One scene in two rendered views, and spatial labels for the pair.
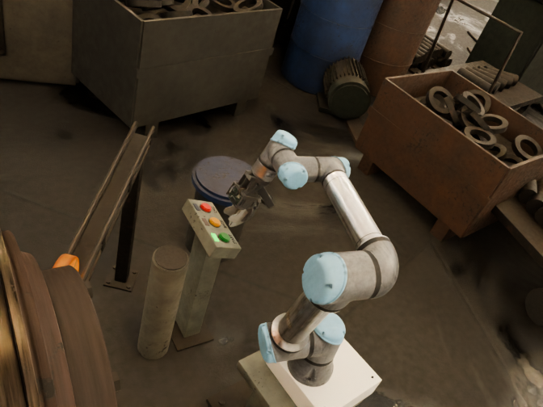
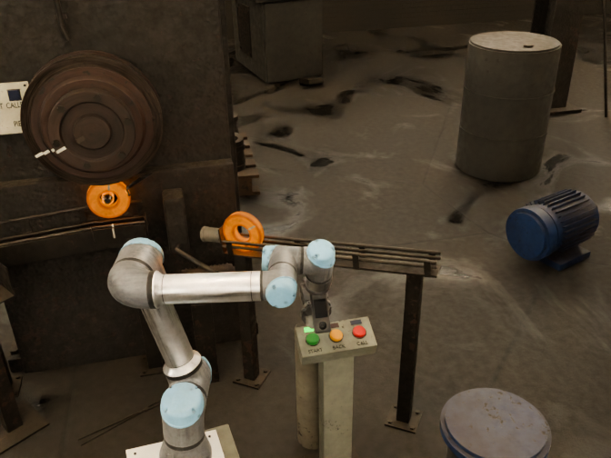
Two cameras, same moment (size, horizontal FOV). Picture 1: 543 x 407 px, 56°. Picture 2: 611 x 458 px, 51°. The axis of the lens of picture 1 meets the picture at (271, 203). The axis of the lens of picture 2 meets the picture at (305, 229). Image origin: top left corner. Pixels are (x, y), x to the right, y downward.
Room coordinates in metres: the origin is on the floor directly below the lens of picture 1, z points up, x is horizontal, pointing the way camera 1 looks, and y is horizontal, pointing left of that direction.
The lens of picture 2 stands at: (2.00, -1.27, 1.87)
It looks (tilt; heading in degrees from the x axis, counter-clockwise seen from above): 29 degrees down; 120
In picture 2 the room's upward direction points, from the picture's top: 1 degrees counter-clockwise
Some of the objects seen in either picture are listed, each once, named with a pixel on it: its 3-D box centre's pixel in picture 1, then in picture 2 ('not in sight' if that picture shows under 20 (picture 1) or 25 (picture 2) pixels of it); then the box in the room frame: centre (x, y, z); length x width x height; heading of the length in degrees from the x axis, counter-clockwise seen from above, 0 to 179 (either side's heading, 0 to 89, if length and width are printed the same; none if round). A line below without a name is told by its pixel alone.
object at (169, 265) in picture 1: (161, 305); (313, 385); (1.15, 0.25, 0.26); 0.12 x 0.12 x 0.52
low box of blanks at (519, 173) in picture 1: (452, 151); not in sight; (2.94, -0.97, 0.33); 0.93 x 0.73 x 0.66; 49
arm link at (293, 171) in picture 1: (295, 169); (282, 263); (1.22, -0.03, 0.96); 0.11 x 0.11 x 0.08; 30
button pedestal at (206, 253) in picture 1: (199, 279); (335, 405); (1.29, 0.16, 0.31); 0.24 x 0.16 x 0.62; 42
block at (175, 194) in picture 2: not in sight; (175, 220); (0.45, 0.42, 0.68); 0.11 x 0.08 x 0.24; 132
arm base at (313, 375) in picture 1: (313, 357); (185, 444); (1.03, -0.29, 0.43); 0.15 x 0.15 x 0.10
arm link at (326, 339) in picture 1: (322, 334); (183, 412); (1.03, -0.28, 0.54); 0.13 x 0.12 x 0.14; 120
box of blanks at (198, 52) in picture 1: (168, 40); not in sight; (2.97, 0.94, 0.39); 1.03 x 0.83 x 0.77; 147
